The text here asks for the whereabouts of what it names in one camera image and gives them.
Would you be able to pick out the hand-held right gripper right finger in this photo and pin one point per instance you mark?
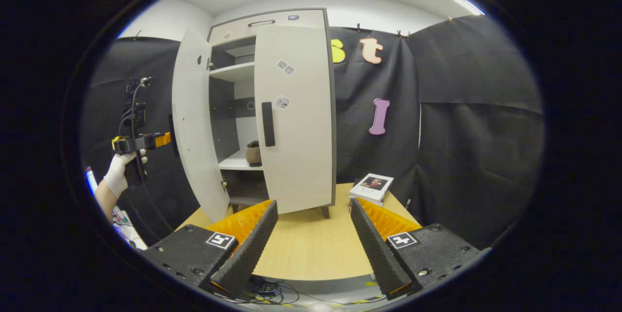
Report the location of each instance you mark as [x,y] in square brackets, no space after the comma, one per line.
[376,253]

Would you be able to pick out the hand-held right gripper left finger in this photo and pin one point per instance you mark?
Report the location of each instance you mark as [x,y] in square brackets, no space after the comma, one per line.
[252,249]

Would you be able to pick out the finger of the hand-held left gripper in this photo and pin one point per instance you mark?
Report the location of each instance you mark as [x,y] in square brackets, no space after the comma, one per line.
[159,140]

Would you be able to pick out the brown shoe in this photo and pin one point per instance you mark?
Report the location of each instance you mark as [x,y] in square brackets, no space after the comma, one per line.
[253,154]

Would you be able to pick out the white shoe cabinet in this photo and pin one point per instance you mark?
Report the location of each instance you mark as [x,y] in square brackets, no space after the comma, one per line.
[233,71]

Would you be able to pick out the white cabinet drawer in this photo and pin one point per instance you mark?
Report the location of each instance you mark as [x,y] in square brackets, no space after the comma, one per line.
[272,23]

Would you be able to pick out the white book with portrait cover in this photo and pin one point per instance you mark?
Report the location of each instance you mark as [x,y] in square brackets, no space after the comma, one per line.
[371,185]

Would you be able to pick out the white printed papers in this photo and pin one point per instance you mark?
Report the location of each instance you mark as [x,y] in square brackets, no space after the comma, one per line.
[129,232]

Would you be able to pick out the black backdrop cloth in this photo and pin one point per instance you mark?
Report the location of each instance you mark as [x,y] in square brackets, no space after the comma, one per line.
[466,132]

